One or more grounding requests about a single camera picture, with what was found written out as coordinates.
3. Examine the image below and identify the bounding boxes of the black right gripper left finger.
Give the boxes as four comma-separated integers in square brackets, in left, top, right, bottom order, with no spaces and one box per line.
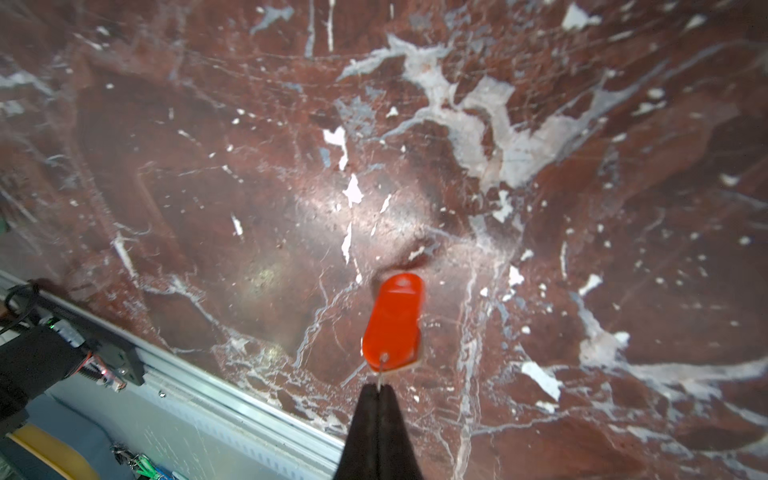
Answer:
[334,384,379,480]

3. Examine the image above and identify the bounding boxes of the red tag silver key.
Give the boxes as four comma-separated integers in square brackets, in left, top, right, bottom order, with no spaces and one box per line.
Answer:
[360,272,426,391]

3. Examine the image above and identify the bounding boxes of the right circuit board wires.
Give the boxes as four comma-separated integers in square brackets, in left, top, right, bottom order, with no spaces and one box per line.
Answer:
[0,281,181,480]

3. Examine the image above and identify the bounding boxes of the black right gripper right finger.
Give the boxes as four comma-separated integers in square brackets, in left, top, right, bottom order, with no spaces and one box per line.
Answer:
[379,385,423,480]

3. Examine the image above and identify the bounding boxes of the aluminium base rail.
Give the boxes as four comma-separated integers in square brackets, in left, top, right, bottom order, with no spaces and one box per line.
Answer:
[0,269,346,480]

